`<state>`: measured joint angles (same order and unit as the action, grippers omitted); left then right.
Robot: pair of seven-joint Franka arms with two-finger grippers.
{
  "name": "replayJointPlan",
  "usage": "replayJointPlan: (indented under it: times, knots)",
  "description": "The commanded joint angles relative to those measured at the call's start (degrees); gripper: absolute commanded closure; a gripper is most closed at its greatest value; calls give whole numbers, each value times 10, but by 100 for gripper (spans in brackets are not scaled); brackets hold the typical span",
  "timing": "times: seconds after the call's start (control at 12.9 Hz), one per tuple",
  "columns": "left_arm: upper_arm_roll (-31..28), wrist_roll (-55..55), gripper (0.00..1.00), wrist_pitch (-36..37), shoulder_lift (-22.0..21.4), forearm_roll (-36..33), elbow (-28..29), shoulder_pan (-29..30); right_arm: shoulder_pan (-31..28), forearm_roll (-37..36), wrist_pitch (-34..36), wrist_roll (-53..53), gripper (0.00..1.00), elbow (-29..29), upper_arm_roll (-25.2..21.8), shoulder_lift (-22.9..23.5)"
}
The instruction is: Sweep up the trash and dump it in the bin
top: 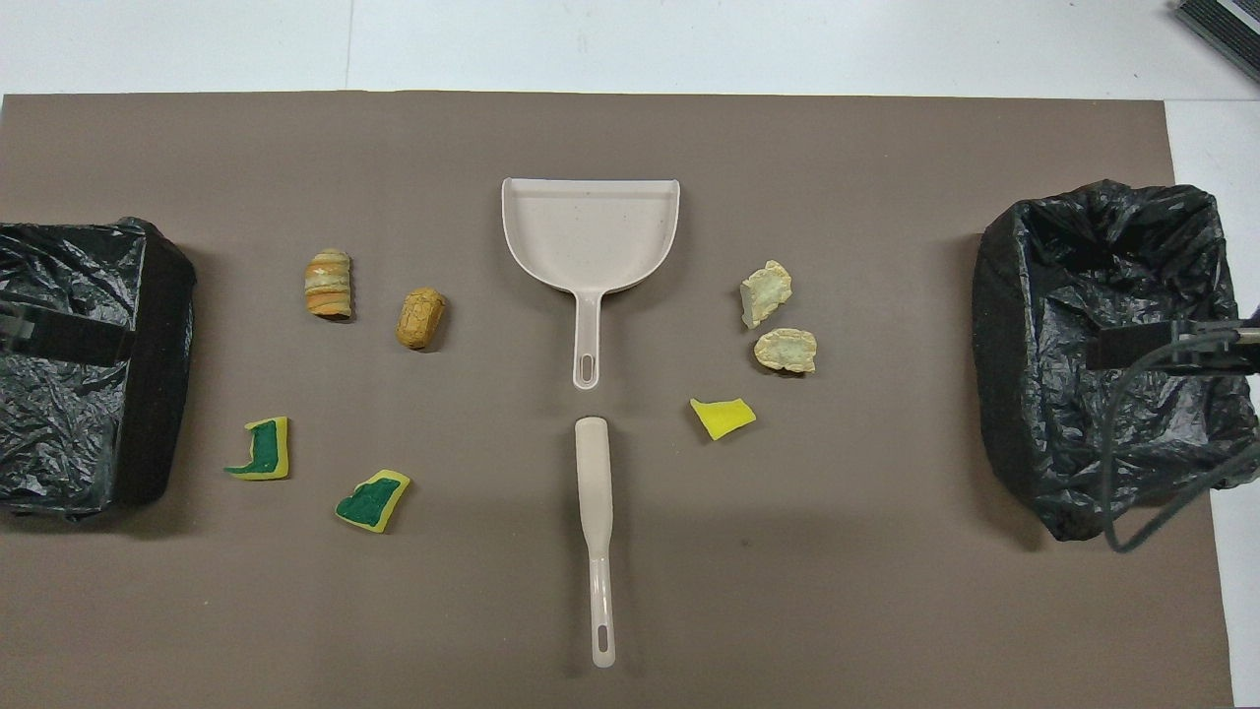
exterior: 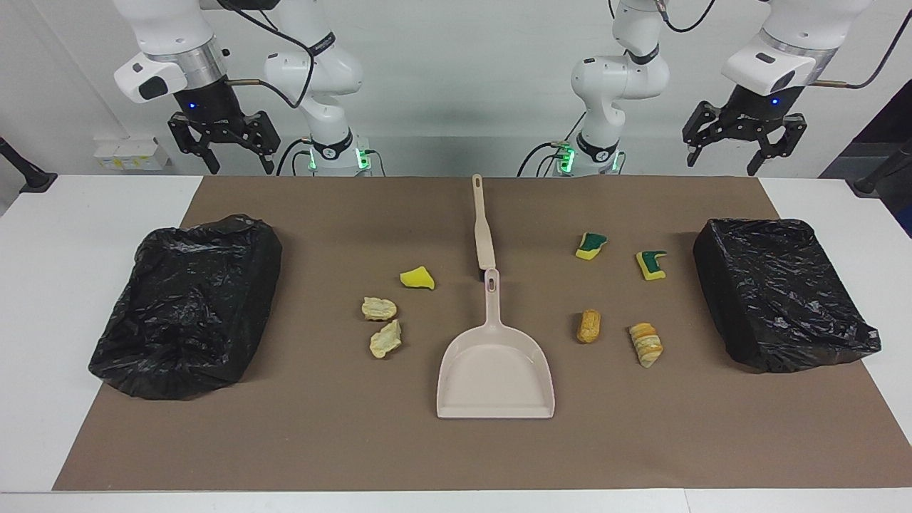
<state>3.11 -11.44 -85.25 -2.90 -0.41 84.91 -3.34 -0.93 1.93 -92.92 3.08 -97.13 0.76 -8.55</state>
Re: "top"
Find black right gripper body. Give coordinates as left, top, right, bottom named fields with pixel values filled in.
left=1171, top=305, right=1260, bottom=375

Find L-shaped green yellow sponge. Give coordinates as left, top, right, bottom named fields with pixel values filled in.
left=223, top=417, right=290, bottom=481

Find striped orange bread roll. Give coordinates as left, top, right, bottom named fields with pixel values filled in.
left=304, top=249, right=353, bottom=321

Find green yellow sponge chunk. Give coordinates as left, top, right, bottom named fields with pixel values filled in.
left=335, top=470, right=411, bottom=535

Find brown crusty bread piece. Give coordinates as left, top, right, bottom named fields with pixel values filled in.
left=397, top=287, right=446, bottom=350

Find plain yellow sponge piece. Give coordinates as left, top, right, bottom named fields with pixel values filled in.
left=690, top=397, right=758, bottom=441

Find beige plastic dustpan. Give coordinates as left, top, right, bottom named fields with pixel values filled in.
left=501, top=177, right=681, bottom=390

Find beige hand brush black bristles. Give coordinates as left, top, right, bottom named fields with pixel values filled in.
left=575, top=417, right=617, bottom=669

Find black bag lined bin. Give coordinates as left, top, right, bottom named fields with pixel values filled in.
left=0, top=217, right=197, bottom=520
left=972, top=179, right=1260, bottom=543

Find black ribbed device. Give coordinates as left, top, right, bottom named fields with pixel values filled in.
left=1173, top=0, right=1260, bottom=83

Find brown paper table mat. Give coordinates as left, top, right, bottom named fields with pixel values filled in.
left=0, top=92, right=1236, bottom=709

